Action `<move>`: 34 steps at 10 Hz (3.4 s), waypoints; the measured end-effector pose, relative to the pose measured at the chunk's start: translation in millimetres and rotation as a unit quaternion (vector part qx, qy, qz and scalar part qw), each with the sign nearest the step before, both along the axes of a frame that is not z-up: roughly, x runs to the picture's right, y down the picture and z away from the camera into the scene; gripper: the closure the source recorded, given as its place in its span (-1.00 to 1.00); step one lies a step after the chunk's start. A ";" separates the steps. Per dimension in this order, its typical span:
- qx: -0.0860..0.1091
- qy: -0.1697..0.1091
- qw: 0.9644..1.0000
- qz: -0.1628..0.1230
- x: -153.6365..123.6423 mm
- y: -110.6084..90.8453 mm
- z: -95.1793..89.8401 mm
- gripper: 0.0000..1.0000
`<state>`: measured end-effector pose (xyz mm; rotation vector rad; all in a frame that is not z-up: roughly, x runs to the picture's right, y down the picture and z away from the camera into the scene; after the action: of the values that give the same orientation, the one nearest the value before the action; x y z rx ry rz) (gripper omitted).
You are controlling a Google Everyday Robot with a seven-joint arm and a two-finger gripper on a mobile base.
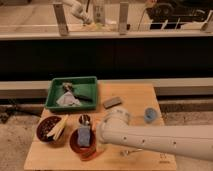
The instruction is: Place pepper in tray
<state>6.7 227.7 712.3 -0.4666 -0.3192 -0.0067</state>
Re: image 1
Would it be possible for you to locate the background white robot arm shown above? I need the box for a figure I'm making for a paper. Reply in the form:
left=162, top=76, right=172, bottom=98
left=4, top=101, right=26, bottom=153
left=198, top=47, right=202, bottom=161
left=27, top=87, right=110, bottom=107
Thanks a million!
left=62, top=0, right=92, bottom=25

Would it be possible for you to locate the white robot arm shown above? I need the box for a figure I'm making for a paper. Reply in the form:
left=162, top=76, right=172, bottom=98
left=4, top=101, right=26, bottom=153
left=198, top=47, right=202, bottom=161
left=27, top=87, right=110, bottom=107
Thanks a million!
left=96, top=108, right=213, bottom=161

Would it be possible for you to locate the green plastic tray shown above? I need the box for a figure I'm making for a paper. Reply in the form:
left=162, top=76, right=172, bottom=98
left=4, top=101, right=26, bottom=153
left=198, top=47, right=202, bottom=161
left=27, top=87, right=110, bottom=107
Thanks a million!
left=45, top=76, right=98, bottom=112

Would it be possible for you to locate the grey rectangular block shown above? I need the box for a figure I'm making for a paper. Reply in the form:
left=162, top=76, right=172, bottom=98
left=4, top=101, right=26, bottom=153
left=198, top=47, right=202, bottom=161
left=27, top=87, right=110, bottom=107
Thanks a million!
left=103, top=97, right=122, bottom=109

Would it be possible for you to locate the dark cup with utensils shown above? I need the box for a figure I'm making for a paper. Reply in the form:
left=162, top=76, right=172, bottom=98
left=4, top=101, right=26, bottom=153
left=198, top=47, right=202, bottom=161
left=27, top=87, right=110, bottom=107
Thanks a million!
left=79, top=114, right=91, bottom=126

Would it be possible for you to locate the crumpled light blue cloth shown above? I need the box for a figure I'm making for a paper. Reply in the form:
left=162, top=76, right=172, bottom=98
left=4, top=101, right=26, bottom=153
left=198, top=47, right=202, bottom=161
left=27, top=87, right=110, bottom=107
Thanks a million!
left=56, top=92, right=81, bottom=106

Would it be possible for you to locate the blue cup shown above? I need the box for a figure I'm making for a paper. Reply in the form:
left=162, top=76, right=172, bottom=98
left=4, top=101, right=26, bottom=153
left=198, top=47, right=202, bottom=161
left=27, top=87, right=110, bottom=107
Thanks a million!
left=144, top=108, right=157, bottom=123

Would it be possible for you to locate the blue sponge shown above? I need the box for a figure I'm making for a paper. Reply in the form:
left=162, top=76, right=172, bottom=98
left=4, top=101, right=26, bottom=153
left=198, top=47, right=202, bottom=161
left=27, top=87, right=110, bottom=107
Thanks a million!
left=77, top=126, right=90, bottom=147

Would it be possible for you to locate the red plate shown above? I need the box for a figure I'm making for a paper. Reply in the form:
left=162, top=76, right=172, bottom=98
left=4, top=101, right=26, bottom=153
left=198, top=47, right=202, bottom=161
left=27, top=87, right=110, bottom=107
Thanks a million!
left=69, top=130, right=96, bottom=155

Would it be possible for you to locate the pale yellow banana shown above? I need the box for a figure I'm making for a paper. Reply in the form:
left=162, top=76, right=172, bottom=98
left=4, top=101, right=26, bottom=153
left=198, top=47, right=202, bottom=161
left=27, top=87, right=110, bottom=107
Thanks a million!
left=47, top=115, right=68, bottom=140

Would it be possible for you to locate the silver fork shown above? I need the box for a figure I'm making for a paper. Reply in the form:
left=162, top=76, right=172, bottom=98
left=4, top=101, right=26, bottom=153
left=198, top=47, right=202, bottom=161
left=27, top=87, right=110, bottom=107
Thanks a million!
left=120, top=149, right=143, bottom=157

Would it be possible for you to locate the dark brown bowl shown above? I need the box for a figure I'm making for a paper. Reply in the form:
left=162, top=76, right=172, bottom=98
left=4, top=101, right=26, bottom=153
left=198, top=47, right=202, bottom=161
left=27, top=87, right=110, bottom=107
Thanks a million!
left=36, top=116, right=61, bottom=142

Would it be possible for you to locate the wooden board table mat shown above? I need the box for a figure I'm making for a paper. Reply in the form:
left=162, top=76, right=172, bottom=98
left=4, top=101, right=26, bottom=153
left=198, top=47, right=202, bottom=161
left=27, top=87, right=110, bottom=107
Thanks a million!
left=24, top=83, right=177, bottom=171

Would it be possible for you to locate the dark handled brush tool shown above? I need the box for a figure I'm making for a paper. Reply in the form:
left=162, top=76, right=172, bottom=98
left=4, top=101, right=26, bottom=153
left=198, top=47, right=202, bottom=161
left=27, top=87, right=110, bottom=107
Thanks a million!
left=62, top=82, right=92, bottom=102

